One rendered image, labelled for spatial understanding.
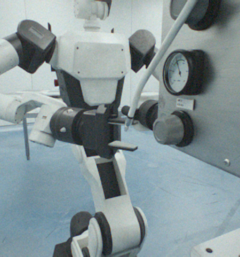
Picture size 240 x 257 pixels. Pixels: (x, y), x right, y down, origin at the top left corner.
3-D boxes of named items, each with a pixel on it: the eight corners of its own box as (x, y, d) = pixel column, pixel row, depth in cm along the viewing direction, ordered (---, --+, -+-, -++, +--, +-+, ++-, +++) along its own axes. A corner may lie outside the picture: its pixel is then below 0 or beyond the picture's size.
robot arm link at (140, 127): (166, 133, 75) (151, 125, 86) (167, 99, 73) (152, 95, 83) (132, 136, 72) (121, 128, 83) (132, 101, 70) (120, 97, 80)
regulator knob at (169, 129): (148, 144, 23) (149, 97, 22) (168, 141, 24) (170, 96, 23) (170, 155, 20) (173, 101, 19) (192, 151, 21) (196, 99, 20)
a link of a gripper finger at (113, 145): (139, 144, 51) (115, 140, 55) (132, 148, 49) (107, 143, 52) (138, 151, 52) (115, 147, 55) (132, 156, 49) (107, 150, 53)
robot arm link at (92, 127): (122, 101, 55) (83, 97, 61) (96, 106, 47) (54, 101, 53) (122, 153, 58) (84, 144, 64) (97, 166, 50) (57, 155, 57)
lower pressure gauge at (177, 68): (160, 94, 22) (162, 50, 21) (172, 93, 22) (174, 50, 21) (188, 98, 18) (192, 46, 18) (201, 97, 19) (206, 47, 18)
